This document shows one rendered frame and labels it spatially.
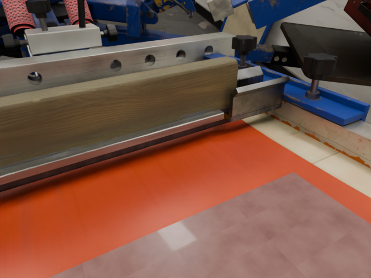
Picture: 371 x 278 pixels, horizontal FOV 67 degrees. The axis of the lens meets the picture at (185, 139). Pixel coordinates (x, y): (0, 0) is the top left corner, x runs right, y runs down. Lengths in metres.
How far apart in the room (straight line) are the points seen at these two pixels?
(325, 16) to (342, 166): 2.24
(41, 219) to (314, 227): 0.26
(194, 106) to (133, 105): 0.08
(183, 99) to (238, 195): 0.14
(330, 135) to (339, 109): 0.04
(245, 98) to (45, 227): 0.29
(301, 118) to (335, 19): 2.12
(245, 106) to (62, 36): 0.35
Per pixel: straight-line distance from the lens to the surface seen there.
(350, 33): 1.38
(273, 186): 0.33
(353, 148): 0.41
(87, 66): 0.54
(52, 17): 0.92
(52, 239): 0.30
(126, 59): 0.56
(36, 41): 0.58
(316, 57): 0.43
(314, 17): 2.65
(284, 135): 0.43
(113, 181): 0.34
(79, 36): 0.58
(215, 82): 0.38
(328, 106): 0.43
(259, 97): 0.42
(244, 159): 0.37
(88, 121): 0.33
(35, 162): 0.33
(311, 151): 0.41
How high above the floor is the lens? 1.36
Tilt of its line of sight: 44 degrees down
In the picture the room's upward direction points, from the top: 9 degrees clockwise
